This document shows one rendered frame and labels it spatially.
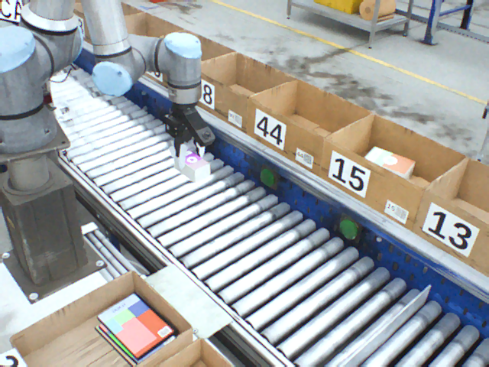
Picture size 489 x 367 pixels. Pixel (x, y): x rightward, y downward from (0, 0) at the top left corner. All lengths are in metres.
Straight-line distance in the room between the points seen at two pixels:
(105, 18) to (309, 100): 1.18
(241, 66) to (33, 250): 1.33
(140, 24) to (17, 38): 1.74
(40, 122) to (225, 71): 1.22
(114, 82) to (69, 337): 0.71
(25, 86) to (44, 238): 0.46
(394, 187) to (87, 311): 0.99
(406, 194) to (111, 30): 0.99
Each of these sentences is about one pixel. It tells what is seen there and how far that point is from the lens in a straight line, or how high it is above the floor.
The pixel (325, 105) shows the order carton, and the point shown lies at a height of 0.99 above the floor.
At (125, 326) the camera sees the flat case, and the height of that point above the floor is 0.80.
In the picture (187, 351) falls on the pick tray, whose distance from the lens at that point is 1.34.
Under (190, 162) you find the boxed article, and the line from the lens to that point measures 1.45.
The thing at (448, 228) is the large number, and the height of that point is 0.97.
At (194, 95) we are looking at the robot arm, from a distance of 1.35.
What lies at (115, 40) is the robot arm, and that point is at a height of 1.51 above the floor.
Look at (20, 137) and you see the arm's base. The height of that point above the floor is 1.26.
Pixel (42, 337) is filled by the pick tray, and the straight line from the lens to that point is 1.49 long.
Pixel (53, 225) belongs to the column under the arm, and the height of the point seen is 0.96.
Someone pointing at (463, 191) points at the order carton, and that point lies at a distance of 1.88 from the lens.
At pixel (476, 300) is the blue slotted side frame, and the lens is 1.65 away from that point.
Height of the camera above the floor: 1.91
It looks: 35 degrees down
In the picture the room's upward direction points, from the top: 3 degrees clockwise
